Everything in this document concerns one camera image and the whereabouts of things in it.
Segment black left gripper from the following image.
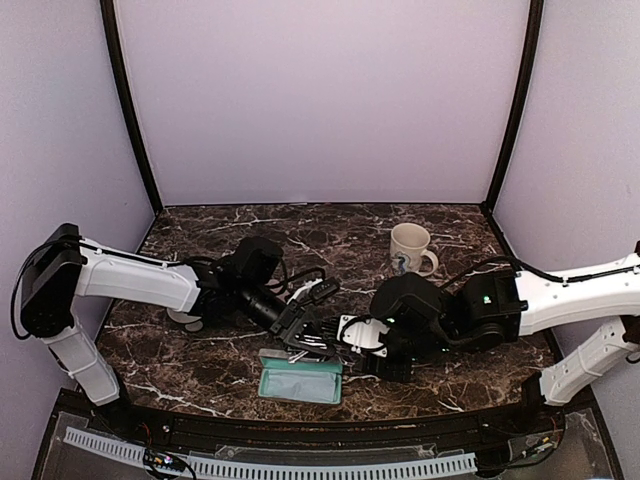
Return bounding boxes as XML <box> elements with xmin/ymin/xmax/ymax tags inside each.
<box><xmin>238</xmin><ymin>280</ymin><xmax>337</xmax><ymax>361</ymax></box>

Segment clear frame dark-lens sunglasses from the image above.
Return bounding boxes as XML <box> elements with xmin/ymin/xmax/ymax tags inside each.
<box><xmin>282</xmin><ymin>329</ymin><xmax>348</xmax><ymax>365</ymax></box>

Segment grey glasses case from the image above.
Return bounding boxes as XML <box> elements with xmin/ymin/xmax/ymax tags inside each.
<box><xmin>258</xmin><ymin>349</ymin><xmax>343</xmax><ymax>405</ymax></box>

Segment light blue cloth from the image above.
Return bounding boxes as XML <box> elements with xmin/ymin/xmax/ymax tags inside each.
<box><xmin>264</xmin><ymin>371</ymin><xmax>335</xmax><ymax>403</ymax></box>

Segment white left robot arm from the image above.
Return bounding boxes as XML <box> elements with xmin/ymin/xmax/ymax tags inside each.
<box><xmin>10</xmin><ymin>223</ymin><xmax>339</xmax><ymax>436</ymax></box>

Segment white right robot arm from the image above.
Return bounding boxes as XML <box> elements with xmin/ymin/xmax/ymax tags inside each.
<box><xmin>336</xmin><ymin>252</ymin><xmax>639</xmax><ymax>434</ymax></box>

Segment cream ceramic mug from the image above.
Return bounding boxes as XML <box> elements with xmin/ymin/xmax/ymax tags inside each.
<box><xmin>389</xmin><ymin>223</ymin><xmax>439</xmax><ymax>276</ymax></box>

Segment white ceramic bowl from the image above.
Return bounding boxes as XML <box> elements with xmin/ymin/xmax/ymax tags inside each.
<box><xmin>167</xmin><ymin>309</ymin><xmax>204</xmax><ymax>333</ymax></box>

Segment black front rail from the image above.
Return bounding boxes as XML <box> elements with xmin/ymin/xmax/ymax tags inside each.
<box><xmin>167</xmin><ymin>414</ymin><xmax>482</xmax><ymax>450</ymax></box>

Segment white slotted cable duct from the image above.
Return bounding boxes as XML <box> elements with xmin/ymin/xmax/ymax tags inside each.
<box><xmin>63</xmin><ymin>427</ymin><xmax>478</xmax><ymax>479</ymax></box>

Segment black right corner post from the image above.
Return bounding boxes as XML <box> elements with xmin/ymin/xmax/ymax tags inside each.
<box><xmin>481</xmin><ymin>0</ymin><xmax>545</xmax><ymax>217</ymax></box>

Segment black corner post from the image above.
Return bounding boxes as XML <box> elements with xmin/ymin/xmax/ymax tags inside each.
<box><xmin>99</xmin><ymin>0</ymin><xmax>164</xmax><ymax>216</ymax></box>
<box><xmin>481</xmin><ymin>0</ymin><xmax>545</xmax><ymax>217</ymax></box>

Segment black left corner post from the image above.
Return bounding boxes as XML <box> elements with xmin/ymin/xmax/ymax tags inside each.
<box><xmin>99</xmin><ymin>0</ymin><xmax>164</xmax><ymax>216</ymax></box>

